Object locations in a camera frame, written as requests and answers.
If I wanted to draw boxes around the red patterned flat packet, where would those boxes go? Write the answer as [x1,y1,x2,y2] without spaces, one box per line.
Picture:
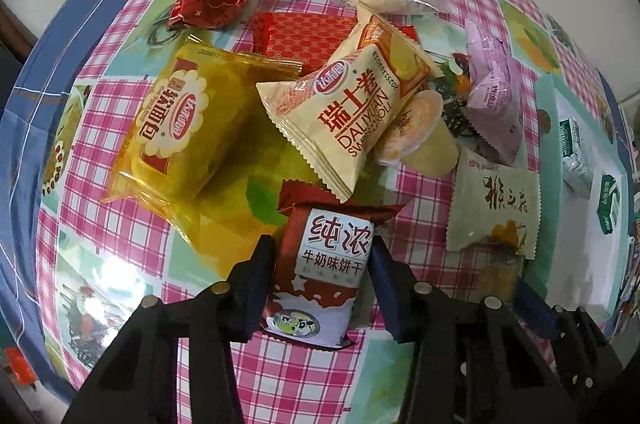
[250,12,420,78]

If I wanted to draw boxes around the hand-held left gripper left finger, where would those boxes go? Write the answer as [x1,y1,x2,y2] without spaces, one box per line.
[62,234,277,424]

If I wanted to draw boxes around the red-brown milk biscuit packet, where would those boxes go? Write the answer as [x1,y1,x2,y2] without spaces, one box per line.
[260,180,407,350]

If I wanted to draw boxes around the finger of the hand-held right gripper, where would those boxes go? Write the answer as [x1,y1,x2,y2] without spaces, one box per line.
[515,278,626,390]

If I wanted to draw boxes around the pink snack packet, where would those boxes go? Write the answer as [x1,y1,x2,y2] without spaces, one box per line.
[464,18,525,166]

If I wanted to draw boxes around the green and white snack packet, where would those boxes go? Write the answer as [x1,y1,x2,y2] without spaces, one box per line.
[557,117,595,200]
[595,173,623,235]

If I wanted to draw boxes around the orange jelly cup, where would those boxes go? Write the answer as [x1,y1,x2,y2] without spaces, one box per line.
[375,89,461,177]

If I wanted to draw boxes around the cream swiss roll packet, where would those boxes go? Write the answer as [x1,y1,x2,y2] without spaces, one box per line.
[256,7,446,204]

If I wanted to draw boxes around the blue checked cloth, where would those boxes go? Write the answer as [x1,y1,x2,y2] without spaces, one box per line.
[0,0,633,405]

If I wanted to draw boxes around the pale green pastry packet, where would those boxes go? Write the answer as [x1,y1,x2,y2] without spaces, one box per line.
[445,147,542,260]

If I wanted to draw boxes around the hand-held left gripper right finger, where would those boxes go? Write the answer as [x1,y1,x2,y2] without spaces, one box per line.
[369,235,576,424]

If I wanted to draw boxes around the yellow bread packet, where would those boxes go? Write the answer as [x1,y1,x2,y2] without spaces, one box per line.
[100,35,306,257]

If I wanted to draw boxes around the pink checked fruit tablecloth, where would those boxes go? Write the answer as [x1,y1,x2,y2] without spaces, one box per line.
[35,0,626,424]

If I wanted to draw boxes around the white tray with teal rim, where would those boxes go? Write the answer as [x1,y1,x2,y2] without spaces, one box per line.
[520,74,631,320]

